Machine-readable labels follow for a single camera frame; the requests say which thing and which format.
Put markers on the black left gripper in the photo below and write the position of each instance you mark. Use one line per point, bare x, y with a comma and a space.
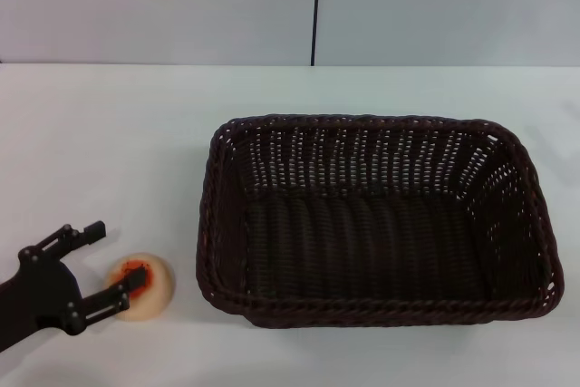
43, 294

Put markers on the dark brown woven basket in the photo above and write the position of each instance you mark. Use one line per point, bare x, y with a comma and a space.
362, 233

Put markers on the round bun with red topping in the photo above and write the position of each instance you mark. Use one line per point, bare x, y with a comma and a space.
156, 298

